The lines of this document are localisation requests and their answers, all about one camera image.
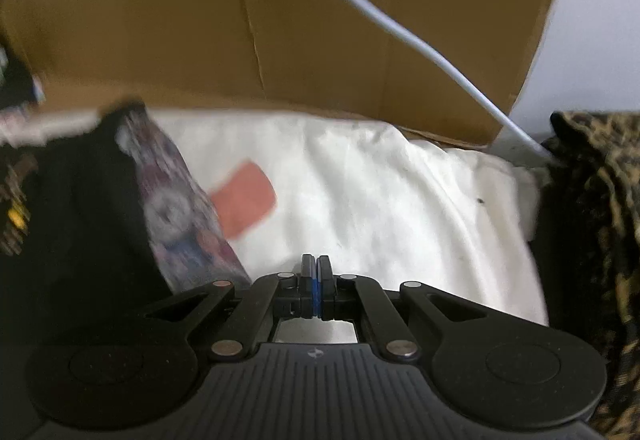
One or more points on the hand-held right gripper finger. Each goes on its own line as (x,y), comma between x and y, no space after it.
(321,292)
(311,292)

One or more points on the black garment with floral lining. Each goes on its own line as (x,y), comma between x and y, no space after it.
(85,220)

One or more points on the cream bear print blanket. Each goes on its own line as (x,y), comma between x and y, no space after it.
(375,200)

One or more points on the leopard print garment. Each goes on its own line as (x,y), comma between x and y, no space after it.
(595,240)

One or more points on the flattened cardboard sheet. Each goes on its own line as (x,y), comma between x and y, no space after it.
(200,20)

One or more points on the crumpled black garment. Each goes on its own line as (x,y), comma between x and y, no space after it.
(12,80)

